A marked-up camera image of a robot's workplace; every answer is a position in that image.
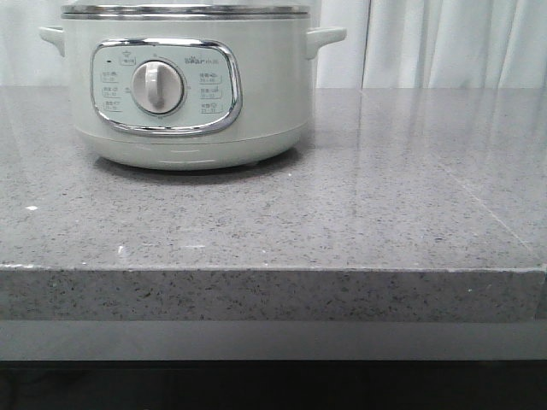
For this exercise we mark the glass pot lid with knob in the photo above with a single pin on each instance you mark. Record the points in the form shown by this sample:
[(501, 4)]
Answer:
[(181, 12)]

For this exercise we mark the pale green electric cooking pot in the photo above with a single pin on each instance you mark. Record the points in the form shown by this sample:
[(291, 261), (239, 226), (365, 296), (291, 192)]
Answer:
[(190, 94)]

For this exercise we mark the white pleated curtain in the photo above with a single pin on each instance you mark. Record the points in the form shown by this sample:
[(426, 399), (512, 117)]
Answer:
[(389, 44)]

